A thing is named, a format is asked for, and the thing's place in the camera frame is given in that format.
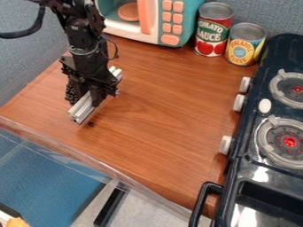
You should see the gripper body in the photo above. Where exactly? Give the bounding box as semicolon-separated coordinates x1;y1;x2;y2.
58;43;122;98

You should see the silver metal bar tool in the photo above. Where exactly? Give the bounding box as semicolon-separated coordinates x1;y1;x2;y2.
66;65;125;126

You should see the yellow pineapple can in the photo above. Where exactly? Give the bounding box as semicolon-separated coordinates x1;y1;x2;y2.
224;22;269;67

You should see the black cable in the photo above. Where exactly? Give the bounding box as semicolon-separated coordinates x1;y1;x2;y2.
0;4;48;40

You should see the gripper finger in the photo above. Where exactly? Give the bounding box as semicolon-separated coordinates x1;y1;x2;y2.
69;77;90;98
89;84;109;108

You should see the red tomato can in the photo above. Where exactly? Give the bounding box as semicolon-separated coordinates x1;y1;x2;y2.
192;1;236;58

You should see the toy microwave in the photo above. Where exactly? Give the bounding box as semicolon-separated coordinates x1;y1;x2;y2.
93;0;207;49

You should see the pile of black bits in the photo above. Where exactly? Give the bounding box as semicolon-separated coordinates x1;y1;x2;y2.
64;81;82;106

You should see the toy stove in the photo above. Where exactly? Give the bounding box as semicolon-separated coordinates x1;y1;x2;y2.
187;33;303;227

